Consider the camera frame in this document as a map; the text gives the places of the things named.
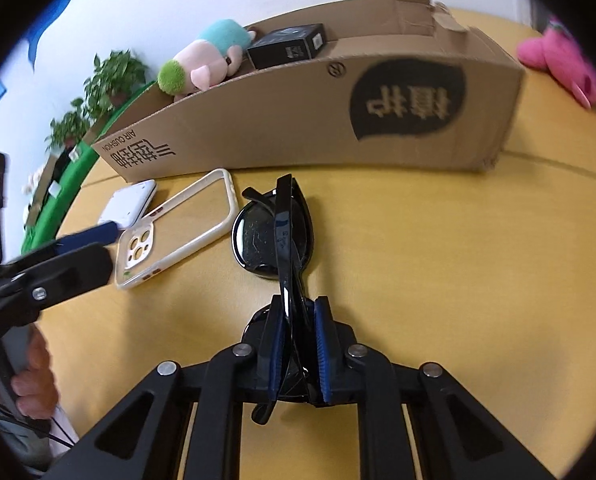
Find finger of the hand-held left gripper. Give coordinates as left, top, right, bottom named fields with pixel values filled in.
left=0, top=241, right=115, bottom=313
left=5, top=220, right=120, bottom=267

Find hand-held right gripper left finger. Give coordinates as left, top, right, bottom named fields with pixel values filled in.
left=53, top=294, right=286, bottom=480

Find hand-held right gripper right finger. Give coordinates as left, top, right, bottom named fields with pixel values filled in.
left=314, top=296, right=554, bottom=480

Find white clear phone case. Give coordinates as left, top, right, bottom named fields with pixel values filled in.
left=114, top=168, right=239, bottom=292

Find black sunglasses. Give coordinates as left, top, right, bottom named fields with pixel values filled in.
left=231, top=175, right=324, bottom=426

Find brown cardboard box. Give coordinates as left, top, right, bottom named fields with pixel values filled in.
left=90, top=0, right=527, bottom=183

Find person's left hand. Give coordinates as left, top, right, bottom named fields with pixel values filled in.
left=0, top=327, right=60, bottom=421

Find white power bank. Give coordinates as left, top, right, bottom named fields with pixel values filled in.
left=98, top=179, right=158, bottom=231

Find small green potted plant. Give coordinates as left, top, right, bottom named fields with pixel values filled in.
left=45, top=99, right=91, bottom=153

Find large green potted plant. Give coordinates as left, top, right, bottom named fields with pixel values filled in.
left=83, top=51, right=149, bottom=121

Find teal and pink plush toy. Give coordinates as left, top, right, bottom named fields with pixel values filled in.
left=158, top=19, right=258, bottom=103

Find small black box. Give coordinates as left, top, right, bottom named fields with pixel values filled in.
left=246, top=23, right=327, bottom=71

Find black cable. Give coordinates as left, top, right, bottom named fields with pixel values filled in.
left=0, top=407, right=76, bottom=451

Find blue wall poster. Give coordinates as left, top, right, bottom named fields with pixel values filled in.
left=25, top=0, right=81, bottom=68

